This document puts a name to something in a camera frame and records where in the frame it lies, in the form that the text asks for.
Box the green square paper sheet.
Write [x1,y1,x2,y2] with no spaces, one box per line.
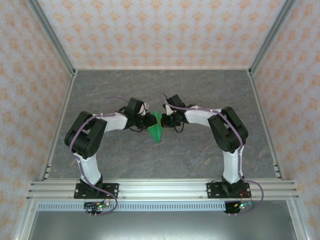
[146,109,164,144]

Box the grey metal panel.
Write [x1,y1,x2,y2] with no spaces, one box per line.
[27,211,298,240]

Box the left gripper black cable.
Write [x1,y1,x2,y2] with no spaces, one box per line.
[117,105,145,134]

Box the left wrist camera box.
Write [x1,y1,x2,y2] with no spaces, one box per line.
[139,102,152,117]

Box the thin aluminium table rail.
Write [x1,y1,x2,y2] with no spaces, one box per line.
[74,66,251,72]

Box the wide aluminium mounting rail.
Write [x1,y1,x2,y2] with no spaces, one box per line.
[26,178,300,202]

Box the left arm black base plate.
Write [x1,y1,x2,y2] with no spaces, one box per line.
[73,183,120,200]

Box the aluminium table side rail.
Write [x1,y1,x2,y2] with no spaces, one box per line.
[38,69,78,181]
[246,69,286,181]

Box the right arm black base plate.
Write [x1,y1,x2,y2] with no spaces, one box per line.
[206,182,251,200]

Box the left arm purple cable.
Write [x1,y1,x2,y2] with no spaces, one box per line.
[69,96,131,216]

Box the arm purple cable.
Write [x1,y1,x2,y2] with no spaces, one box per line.
[159,93,265,216]
[69,96,131,216]

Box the slotted grey cable duct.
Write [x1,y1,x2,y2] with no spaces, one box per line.
[37,201,226,212]

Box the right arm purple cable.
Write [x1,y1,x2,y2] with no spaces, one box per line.
[159,93,265,216]

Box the aluminium frame post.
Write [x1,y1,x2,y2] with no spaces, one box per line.
[246,0,298,77]
[26,0,78,77]

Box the aluminium lower frame rail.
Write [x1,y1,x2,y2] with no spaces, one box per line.
[13,201,40,240]
[286,199,309,240]

